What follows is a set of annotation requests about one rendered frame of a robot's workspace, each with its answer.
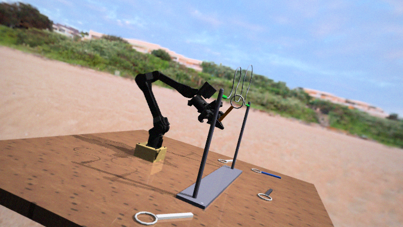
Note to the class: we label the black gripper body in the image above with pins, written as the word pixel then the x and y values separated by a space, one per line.
pixel 205 114

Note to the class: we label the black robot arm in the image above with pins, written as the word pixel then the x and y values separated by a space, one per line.
pixel 161 124

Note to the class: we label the orange handle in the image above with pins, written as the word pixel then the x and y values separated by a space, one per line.
pixel 231 107

